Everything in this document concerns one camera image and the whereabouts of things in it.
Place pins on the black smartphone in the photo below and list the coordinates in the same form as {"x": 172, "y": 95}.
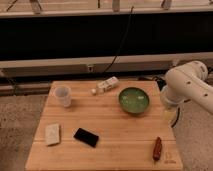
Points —
{"x": 86, "y": 137}

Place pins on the small white bottle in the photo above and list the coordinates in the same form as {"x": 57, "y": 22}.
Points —
{"x": 105, "y": 85}

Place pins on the green ceramic bowl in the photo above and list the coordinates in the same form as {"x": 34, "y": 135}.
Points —
{"x": 133, "y": 100}

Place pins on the translucent plastic cup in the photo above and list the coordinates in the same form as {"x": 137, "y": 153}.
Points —
{"x": 63, "y": 95}

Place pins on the wooden cutting board table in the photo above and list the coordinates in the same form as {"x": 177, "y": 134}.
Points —
{"x": 125, "y": 143}

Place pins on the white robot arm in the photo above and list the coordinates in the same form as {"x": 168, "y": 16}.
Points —
{"x": 187, "y": 82}

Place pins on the white rectangular sponge block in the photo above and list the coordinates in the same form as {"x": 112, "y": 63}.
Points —
{"x": 52, "y": 134}

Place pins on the yellowish translucent gripper body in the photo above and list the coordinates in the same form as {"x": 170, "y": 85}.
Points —
{"x": 169, "y": 115}

